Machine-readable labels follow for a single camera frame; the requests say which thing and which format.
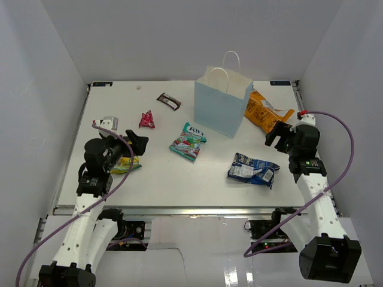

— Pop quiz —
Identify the brown chocolate bar wrapper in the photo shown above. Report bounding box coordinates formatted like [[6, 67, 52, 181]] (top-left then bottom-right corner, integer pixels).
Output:
[[156, 93, 181, 111]]

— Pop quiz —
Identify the right corner label sticker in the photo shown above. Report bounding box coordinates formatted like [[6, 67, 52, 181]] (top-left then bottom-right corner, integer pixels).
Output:
[[270, 81, 291, 86]]

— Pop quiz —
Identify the light blue paper bag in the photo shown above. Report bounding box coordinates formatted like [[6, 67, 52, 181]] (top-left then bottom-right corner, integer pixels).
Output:
[[194, 58, 253, 138]]

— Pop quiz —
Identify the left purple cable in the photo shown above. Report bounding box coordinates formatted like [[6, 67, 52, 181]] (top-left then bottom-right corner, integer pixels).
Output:
[[15, 123, 135, 287]]

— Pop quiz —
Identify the teal Fox's candy bag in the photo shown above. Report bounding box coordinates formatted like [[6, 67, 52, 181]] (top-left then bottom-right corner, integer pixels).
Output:
[[169, 123, 207, 162]]

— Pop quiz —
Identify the orange chips bag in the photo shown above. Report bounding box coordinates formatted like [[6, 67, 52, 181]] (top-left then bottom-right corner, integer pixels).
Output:
[[244, 90, 294, 133]]

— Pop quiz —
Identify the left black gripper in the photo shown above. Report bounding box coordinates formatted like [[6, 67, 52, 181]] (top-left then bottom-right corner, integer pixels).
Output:
[[101, 130, 148, 172]]

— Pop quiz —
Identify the left corner label sticker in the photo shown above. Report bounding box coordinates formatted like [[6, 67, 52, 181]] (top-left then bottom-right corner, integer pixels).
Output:
[[92, 81, 113, 87]]

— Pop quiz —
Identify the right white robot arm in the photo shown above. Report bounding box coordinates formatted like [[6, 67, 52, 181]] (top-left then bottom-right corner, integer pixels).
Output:
[[265, 118, 361, 283]]

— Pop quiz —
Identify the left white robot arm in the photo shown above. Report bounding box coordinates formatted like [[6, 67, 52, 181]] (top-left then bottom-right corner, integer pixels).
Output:
[[39, 128, 149, 286]]

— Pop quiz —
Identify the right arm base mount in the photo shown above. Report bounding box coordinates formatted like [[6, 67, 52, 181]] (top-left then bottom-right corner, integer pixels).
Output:
[[244, 220, 297, 253]]

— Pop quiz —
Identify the blue snack bag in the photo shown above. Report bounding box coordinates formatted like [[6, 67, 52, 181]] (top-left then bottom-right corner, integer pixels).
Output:
[[227, 152, 280, 190]]

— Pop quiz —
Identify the red snack packet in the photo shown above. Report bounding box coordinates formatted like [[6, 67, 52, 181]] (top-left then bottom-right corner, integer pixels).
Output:
[[139, 110, 155, 129]]

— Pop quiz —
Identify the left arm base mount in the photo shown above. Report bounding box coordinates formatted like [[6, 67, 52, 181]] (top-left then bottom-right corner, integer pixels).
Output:
[[107, 220, 147, 251]]

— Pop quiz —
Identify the aluminium table frame rail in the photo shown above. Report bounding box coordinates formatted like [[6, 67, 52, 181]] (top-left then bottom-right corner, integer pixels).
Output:
[[53, 206, 309, 218]]

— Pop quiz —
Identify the green Fox's tea candy bag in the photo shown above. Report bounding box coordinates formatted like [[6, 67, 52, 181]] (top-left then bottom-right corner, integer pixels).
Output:
[[111, 156, 141, 175]]

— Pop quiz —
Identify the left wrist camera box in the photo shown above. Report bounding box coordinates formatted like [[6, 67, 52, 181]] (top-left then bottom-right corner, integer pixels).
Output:
[[93, 117, 118, 132]]

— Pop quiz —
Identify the corner label sticker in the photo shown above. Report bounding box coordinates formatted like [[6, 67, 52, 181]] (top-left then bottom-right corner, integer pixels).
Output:
[[92, 81, 113, 87], [270, 81, 291, 86]]

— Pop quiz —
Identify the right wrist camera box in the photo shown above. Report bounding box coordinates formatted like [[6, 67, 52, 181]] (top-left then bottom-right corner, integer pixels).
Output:
[[290, 110, 315, 132]]

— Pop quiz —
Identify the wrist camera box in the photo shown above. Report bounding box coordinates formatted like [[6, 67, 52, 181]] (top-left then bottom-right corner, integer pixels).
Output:
[[93, 117, 118, 132], [290, 110, 315, 132]]

